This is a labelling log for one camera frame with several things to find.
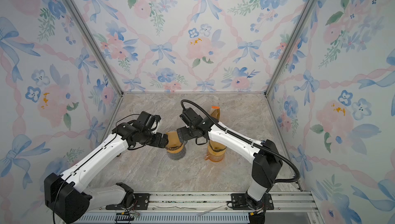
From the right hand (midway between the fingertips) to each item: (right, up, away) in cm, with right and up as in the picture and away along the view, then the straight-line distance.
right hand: (186, 131), depth 81 cm
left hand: (-13, -4, -2) cm, 13 cm away
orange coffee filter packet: (+17, +8, +17) cm, 26 cm away
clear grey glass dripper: (-6, -6, -1) cm, 8 cm away
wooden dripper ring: (-6, -8, -6) cm, 12 cm away
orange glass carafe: (+16, -9, 0) cm, 18 cm away
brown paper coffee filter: (+16, -9, 0) cm, 18 cm away
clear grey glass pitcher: (-5, -14, +3) cm, 15 cm away
